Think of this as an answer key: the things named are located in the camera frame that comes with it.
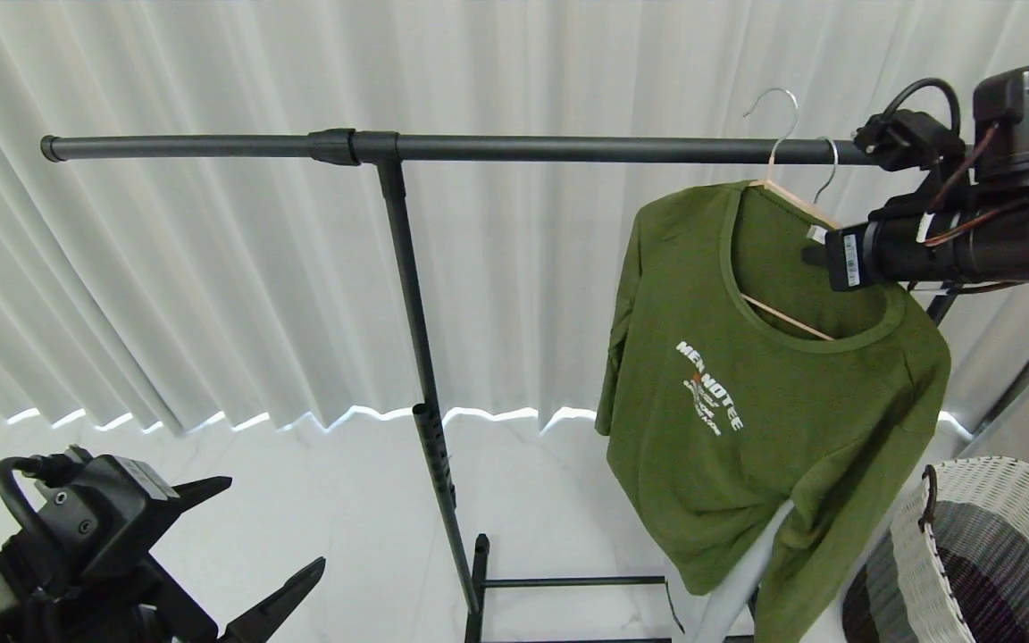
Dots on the white curtain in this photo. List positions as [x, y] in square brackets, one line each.
[166, 268]

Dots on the pink clothes hanger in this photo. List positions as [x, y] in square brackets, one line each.
[829, 170]
[791, 204]

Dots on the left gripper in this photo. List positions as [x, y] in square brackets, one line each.
[95, 607]

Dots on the black clothes rack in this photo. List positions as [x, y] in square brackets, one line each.
[479, 147]

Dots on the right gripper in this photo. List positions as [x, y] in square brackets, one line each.
[961, 246]

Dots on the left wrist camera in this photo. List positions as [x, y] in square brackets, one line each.
[104, 518]

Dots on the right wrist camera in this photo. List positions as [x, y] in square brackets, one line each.
[912, 143]

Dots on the white laundry basket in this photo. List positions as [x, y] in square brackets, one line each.
[988, 500]

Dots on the green garment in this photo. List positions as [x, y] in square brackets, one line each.
[747, 446]

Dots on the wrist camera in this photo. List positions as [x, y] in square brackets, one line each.
[912, 143]
[104, 518]

